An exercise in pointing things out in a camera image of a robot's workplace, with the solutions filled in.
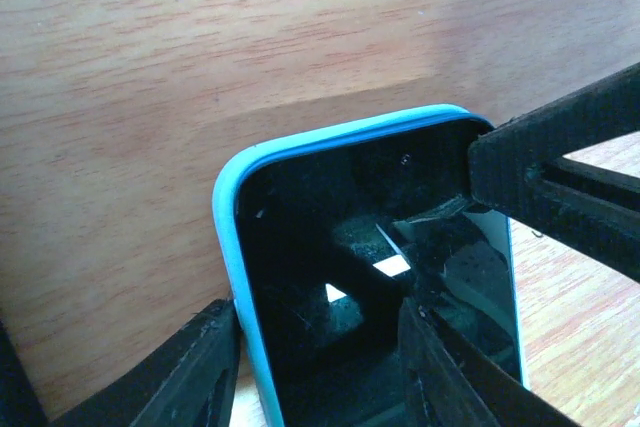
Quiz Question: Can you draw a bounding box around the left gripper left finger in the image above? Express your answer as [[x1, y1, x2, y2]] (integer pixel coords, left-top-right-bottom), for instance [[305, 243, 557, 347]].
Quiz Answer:
[[51, 299, 240, 426]]

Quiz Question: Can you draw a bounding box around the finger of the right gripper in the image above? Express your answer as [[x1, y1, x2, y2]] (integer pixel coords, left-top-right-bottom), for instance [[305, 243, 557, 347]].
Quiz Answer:
[[468, 65, 639, 280]]

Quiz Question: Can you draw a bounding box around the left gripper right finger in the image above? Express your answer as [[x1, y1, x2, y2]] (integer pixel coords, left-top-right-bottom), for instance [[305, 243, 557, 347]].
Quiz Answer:
[[398, 298, 576, 427]]

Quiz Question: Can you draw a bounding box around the black phone case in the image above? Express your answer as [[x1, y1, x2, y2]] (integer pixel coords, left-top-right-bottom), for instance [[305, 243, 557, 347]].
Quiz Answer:
[[1, 325, 48, 426]]

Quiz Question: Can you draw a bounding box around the light blue phone case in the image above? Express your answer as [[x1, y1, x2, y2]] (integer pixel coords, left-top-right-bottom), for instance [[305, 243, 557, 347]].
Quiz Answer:
[[212, 104, 529, 426]]

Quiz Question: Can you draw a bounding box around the black phone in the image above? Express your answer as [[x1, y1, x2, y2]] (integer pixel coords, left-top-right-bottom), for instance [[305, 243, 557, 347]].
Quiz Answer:
[[236, 119, 521, 426]]

